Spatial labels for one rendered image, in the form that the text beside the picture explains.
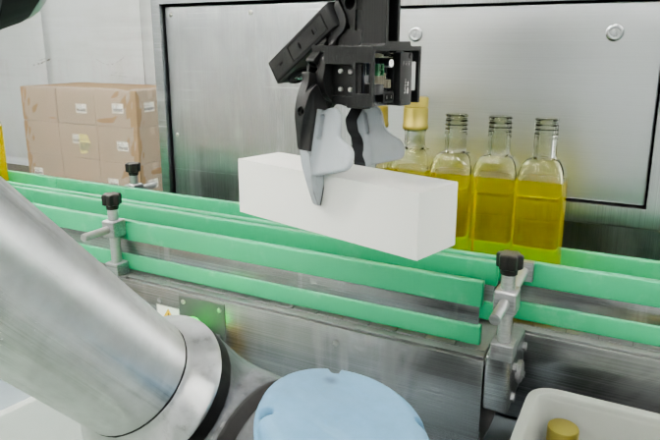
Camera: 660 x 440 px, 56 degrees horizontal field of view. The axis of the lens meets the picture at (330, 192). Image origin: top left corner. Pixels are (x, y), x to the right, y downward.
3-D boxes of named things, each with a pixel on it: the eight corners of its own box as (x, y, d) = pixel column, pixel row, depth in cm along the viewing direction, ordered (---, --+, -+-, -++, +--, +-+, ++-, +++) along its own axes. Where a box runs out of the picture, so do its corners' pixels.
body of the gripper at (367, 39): (369, 116, 53) (371, -33, 50) (300, 109, 59) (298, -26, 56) (420, 109, 58) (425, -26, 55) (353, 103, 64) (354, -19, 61)
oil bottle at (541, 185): (556, 308, 84) (571, 154, 79) (550, 324, 79) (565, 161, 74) (515, 301, 87) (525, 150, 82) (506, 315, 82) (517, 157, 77)
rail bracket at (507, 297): (533, 322, 79) (540, 229, 76) (504, 385, 64) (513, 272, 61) (509, 317, 80) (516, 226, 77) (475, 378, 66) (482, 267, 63)
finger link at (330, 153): (333, 211, 54) (354, 107, 54) (287, 199, 58) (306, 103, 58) (356, 214, 56) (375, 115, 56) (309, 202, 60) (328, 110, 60)
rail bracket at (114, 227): (134, 275, 98) (127, 192, 95) (97, 291, 91) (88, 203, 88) (115, 270, 99) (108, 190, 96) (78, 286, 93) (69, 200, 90)
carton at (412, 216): (416, 260, 53) (418, 192, 52) (240, 211, 69) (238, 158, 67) (455, 245, 57) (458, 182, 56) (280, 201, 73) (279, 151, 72)
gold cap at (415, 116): (426, 131, 83) (427, 97, 82) (400, 130, 84) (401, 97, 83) (429, 127, 86) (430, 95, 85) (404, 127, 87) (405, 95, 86)
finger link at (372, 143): (401, 200, 61) (387, 113, 57) (356, 191, 65) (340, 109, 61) (418, 187, 63) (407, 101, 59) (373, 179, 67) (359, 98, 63)
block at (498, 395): (526, 378, 79) (531, 328, 77) (512, 417, 71) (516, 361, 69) (499, 372, 80) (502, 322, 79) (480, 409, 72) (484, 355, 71)
